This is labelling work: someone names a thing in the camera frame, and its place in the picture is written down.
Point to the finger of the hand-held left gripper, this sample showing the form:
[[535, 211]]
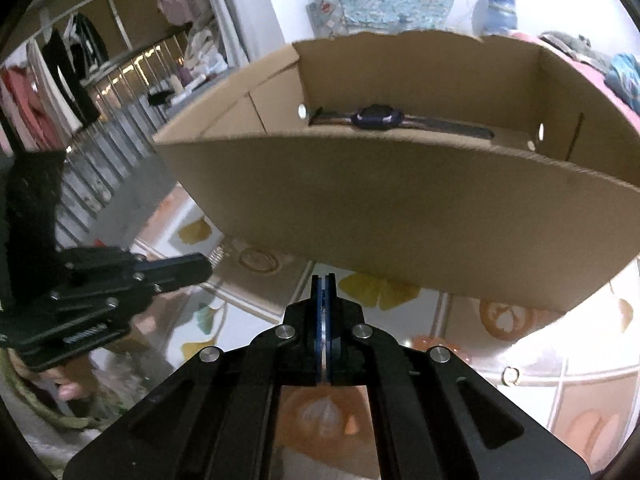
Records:
[[175, 261], [180, 279]]

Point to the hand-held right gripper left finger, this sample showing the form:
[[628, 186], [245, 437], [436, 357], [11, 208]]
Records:
[[317, 310]]

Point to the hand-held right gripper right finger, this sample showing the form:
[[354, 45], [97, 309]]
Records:
[[331, 310]]

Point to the brown cardboard box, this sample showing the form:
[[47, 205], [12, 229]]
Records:
[[400, 210]]

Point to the black and purple smartwatch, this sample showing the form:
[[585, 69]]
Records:
[[372, 117]]

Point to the person's left forearm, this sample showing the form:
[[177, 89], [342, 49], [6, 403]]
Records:
[[30, 400]]

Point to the person's left hand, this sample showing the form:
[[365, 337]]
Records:
[[70, 390]]

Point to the metal railing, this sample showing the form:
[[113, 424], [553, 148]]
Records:
[[115, 160]]

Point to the red hanging garment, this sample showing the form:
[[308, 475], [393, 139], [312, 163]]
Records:
[[22, 105]]

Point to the white hanging garment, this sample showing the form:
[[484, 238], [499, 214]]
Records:
[[50, 95]]

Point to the black hanging garment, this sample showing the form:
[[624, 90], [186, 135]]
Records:
[[70, 80]]

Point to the leaf and peach patterned tablecloth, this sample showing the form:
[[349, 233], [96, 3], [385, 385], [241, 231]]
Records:
[[550, 360]]

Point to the white curtain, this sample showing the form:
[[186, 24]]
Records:
[[225, 10]]

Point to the grey cloth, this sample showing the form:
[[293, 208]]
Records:
[[575, 47]]

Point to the blue blanket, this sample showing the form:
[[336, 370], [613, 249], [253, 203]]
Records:
[[625, 80]]

